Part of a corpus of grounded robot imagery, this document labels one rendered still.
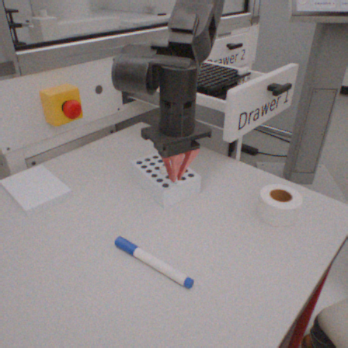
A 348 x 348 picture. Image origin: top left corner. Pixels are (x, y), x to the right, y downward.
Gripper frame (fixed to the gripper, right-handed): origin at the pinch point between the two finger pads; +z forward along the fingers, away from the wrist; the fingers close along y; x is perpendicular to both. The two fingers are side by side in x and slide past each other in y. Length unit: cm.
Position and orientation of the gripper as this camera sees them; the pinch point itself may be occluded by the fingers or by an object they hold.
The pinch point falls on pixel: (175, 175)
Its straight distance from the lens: 56.5
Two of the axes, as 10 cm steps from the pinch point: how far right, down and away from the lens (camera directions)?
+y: -8.4, 2.7, -4.7
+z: -0.3, 8.4, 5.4
